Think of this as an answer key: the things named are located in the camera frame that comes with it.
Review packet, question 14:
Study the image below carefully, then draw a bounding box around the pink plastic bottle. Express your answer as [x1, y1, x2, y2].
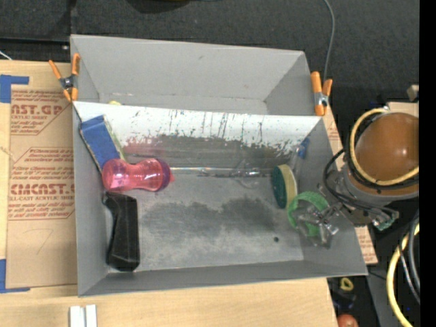
[102, 157, 176, 193]

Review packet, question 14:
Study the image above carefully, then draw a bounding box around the brown cardboard board red print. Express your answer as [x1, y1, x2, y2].
[0, 59, 80, 290]

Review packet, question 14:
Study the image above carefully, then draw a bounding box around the clear plastic bottle blue cap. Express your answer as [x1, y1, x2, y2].
[288, 136, 311, 174]

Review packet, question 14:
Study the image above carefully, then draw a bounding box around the round yellow and green sponge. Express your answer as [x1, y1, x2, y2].
[271, 163, 298, 209]

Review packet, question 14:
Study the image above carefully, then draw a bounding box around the green ring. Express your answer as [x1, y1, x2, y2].
[287, 191, 330, 237]

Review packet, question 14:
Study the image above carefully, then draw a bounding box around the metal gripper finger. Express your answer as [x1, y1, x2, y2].
[297, 206, 337, 232]
[315, 220, 341, 249]

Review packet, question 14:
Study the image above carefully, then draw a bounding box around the grey metal bin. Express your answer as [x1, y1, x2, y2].
[69, 34, 369, 298]

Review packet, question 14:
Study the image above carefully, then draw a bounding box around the black block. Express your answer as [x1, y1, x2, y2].
[102, 191, 141, 273]

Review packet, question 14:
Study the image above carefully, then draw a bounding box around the blue flat box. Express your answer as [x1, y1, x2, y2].
[78, 114, 126, 174]

